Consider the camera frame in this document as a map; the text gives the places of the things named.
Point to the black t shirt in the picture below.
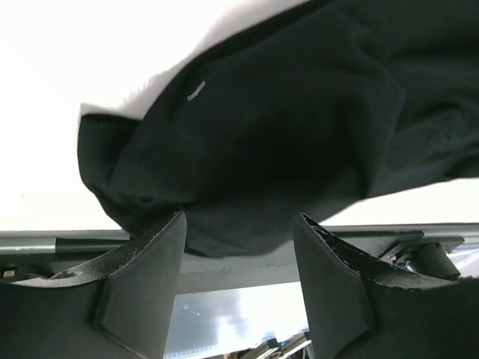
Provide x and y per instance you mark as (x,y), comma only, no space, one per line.
(313,110)

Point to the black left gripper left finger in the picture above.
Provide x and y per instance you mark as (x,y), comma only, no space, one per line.
(117,305)

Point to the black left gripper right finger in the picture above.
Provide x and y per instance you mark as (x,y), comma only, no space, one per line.
(360,306)

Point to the aluminium front rail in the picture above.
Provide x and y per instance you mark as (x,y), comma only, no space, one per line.
(45,242)

